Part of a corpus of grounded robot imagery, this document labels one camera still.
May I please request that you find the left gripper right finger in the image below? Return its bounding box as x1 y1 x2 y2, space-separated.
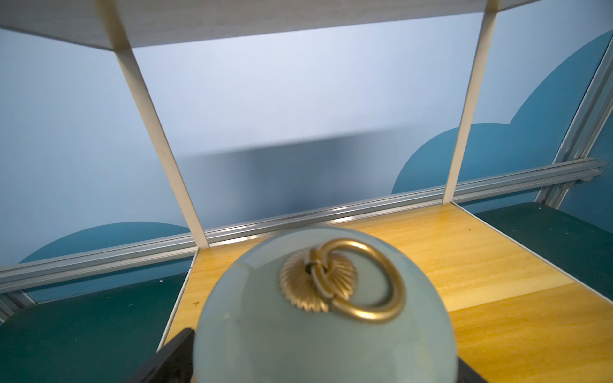
457 358 488 383

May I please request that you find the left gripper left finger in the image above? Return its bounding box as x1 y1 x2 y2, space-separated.
125 328 196 382

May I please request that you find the grey-blue tea canister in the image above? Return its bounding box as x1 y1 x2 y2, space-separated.
193 227 458 382

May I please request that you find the wooden two-tier shelf white frame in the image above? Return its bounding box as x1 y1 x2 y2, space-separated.
1 1 612 382

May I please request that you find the left aluminium frame post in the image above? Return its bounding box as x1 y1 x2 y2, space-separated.
0 290 36 324

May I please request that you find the aluminium frame post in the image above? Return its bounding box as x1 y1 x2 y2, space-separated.
535 43 612 209
0 290 36 324

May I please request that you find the rear aluminium frame bar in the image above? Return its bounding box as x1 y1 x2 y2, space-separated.
1 158 607 293

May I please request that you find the right aluminium frame post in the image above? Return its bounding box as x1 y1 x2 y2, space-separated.
535 43 612 209

